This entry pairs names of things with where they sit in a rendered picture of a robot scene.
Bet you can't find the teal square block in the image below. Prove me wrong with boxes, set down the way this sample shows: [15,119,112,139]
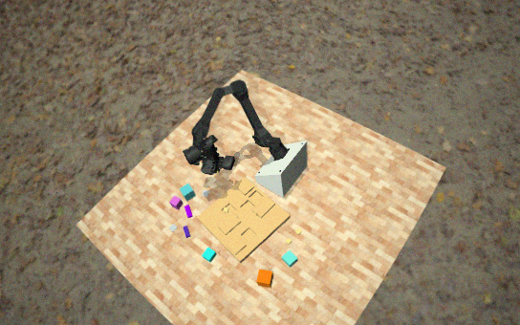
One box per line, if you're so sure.
[282,250,297,267]

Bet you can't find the orange-brown block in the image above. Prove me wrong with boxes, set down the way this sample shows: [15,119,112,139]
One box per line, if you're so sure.
[256,270,273,287]

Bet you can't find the teal cube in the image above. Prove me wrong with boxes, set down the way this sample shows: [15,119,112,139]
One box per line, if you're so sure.
[179,184,196,201]

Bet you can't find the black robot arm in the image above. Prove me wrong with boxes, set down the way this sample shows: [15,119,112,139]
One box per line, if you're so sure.
[183,79,290,175]

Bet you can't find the cyan cube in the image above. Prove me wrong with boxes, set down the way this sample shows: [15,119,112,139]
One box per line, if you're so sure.
[203,248,216,262]

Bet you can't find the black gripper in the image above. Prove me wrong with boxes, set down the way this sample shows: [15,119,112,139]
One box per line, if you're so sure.
[193,147,235,172]

